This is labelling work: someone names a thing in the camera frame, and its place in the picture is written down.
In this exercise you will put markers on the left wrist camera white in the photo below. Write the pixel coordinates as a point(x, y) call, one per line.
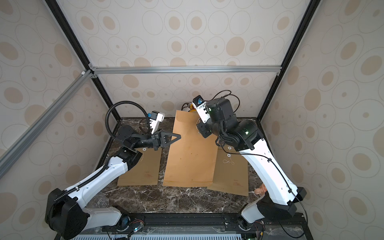
point(155, 119)

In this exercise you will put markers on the horizontal aluminium rail back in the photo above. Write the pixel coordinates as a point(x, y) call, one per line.
point(187, 70)

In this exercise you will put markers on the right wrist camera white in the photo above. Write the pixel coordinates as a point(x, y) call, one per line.
point(200, 106)

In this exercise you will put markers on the clear plastic cup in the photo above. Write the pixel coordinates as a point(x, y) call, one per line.
point(99, 201)

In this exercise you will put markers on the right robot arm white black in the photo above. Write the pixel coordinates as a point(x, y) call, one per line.
point(218, 118)

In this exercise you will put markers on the red toaster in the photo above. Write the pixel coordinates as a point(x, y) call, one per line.
point(188, 107)

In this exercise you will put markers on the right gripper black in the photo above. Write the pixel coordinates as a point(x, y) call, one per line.
point(202, 129)

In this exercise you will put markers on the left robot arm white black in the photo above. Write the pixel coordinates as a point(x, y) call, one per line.
point(78, 195)

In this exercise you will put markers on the diagonal aluminium rail left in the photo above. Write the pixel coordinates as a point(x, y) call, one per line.
point(21, 145)

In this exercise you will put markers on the brown file envelope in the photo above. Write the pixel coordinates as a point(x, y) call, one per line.
point(145, 172)
point(231, 173)
point(191, 160)

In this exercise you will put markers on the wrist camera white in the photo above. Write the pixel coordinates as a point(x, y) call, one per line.
point(155, 119)
point(200, 106)

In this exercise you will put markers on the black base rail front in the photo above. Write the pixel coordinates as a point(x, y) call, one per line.
point(183, 223)

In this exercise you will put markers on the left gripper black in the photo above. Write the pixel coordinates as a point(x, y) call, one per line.
point(160, 139)

